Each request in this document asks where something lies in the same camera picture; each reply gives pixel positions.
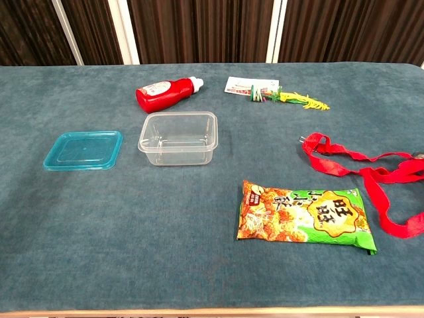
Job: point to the teal plastic container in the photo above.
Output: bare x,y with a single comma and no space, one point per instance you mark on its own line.
83,150

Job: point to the clear plastic container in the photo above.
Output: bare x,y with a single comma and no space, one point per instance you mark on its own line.
179,139

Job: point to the colourful clip bundle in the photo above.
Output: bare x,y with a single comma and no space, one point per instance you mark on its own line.
256,94

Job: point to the white printed card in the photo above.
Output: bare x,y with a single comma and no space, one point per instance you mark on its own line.
238,84

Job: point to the red ketchup squeeze bottle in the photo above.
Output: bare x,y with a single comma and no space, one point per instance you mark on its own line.
162,94

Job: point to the green orange snack bag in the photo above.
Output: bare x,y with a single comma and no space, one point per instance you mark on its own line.
298,215

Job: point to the yellow tassel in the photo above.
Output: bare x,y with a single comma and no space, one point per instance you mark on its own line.
298,98

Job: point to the teal table cloth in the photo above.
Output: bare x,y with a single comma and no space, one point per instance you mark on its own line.
132,232

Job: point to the dark brown curtain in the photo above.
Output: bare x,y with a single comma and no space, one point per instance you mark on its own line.
92,33
26,33
198,30
348,30

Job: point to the white frame post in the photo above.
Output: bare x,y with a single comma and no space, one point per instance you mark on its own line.
276,33
422,61
125,33

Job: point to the thin grey frame post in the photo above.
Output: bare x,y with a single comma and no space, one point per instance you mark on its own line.
68,33

